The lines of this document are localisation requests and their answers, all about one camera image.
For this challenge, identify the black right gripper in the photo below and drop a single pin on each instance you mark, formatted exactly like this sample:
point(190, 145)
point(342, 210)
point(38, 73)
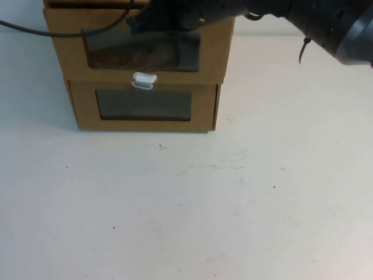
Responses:
point(204, 14)

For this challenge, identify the cardboard drawer with window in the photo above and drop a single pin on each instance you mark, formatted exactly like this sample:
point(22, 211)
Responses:
point(73, 58)

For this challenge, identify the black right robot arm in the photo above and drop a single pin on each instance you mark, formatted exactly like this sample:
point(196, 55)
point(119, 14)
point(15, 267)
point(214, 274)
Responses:
point(349, 35)

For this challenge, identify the cardboard shoe box with window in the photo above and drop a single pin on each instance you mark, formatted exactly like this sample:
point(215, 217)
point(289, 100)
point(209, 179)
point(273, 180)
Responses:
point(87, 122)

